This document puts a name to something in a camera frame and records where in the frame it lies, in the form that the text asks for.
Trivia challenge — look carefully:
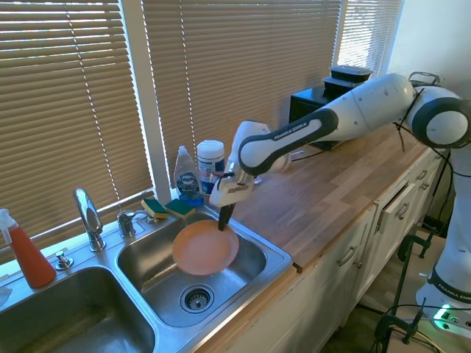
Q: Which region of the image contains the black countertop appliance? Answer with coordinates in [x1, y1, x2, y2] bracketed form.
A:
[289, 87, 345, 151]

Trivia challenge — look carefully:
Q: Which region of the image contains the chrome soap dispenser pump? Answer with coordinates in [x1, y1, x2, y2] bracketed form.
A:
[116, 209, 149, 238]

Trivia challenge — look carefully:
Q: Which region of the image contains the Dawn dish soap bottle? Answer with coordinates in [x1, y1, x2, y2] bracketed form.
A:
[173, 145, 205, 207]

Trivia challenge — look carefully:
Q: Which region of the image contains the wide tan window blind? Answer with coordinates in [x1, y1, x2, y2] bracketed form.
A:
[0, 0, 156, 255]
[141, 0, 344, 189]

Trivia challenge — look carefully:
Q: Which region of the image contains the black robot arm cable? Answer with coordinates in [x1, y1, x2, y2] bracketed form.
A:
[392, 71, 442, 152]

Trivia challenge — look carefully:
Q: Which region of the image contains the narrow tan window blind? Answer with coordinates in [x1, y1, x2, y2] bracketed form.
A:
[336, 0, 404, 81]

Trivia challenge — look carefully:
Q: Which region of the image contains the orange spray bottle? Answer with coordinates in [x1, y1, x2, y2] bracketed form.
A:
[0, 208, 57, 289]

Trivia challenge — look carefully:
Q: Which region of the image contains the white wipes canister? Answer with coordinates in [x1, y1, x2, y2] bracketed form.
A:
[196, 139, 226, 196]

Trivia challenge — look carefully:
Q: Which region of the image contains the round dinner plate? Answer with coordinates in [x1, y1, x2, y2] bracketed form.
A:
[171, 219, 241, 276]

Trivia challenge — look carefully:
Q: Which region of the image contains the black plastic container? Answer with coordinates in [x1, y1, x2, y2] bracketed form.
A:
[329, 64, 373, 85]
[322, 76, 361, 101]

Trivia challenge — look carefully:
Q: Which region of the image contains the small chrome sink knob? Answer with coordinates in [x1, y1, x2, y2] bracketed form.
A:
[54, 250, 74, 271]

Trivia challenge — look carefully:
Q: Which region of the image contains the stainless steel double sink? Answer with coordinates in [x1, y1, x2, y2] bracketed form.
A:
[0, 205, 294, 353]

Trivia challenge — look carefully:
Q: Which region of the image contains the chrome kitchen faucet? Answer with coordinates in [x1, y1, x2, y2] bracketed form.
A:
[73, 188, 107, 253]

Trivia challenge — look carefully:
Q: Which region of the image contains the clear glass mug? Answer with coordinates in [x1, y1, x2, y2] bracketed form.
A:
[254, 149, 292, 185]

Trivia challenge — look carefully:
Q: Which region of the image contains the yellow green sponge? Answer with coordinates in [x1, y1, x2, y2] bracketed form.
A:
[141, 198, 170, 221]
[164, 198, 196, 221]

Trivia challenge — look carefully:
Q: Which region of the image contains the round sink drain strainer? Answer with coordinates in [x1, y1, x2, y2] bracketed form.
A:
[180, 282, 215, 314]

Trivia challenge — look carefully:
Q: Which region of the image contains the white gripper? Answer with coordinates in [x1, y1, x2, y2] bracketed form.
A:
[209, 171, 255, 232]

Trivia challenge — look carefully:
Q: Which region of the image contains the white kitchen cabinet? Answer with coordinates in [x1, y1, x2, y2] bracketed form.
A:
[198, 145, 452, 353]

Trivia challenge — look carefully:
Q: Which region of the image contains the black clamp stand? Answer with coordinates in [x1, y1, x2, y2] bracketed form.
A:
[373, 297, 428, 353]
[389, 227, 443, 317]

